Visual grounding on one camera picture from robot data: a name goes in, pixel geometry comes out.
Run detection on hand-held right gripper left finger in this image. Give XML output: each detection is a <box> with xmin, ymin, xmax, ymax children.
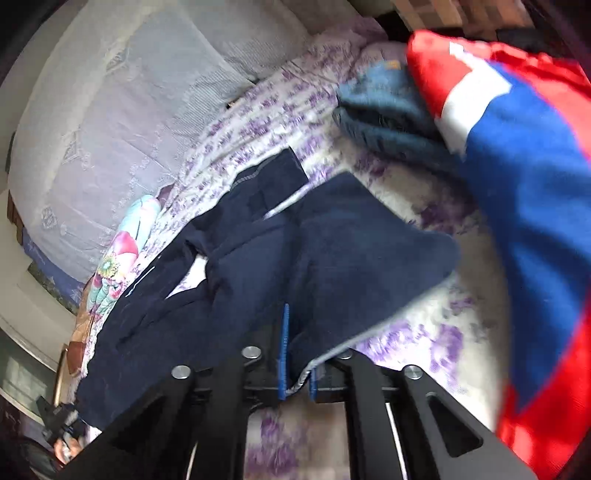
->
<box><xmin>55</xmin><ymin>303</ymin><xmax>291</xmax><ymax>480</ymax></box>

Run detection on folded blue jeans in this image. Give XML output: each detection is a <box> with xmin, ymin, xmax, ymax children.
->
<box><xmin>332</xmin><ymin>60</ymin><xmax>467</xmax><ymax>171</ymax></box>

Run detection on red white blue garment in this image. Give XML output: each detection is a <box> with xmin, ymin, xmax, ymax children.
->
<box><xmin>405</xmin><ymin>30</ymin><xmax>591</xmax><ymax>480</ymax></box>

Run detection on white lace covered cushion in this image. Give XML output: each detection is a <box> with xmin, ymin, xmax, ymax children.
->
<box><xmin>8</xmin><ymin>9</ymin><xmax>252</xmax><ymax>280</ymax></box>
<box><xmin>178</xmin><ymin>0</ymin><xmax>311</xmax><ymax>80</ymax></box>

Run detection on colourful floral quilt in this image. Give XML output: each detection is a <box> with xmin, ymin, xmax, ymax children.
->
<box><xmin>67</xmin><ymin>194</ymin><xmax>162</xmax><ymax>365</ymax></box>

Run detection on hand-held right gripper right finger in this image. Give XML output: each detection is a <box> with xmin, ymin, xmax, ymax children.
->
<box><xmin>308</xmin><ymin>349</ymin><xmax>541</xmax><ymax>480</ymax></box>

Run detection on purple floral bed sheet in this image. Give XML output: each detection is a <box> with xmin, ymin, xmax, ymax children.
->
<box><xmin>69</xmin><ymin>21</ymin><xmax>513</xmax><ymax>480</ymax></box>

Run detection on blue patterned cloth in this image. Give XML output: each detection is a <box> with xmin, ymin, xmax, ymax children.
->
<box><xmin>22</xmin><ymin>231</ymin><xmax>86</xmax><ymax>315</ymax></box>

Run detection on brick patterned panel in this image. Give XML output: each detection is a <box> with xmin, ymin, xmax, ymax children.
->
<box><xmin>392</xmin><ymin>0</ymin><xmax>534</xmax><ymax>34</ymax></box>

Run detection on navy blue pants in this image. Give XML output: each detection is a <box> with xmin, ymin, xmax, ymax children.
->
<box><xmin>76</xmin><ymin>148</ymin><xmax>462</xmax><ymax>430</ymax></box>

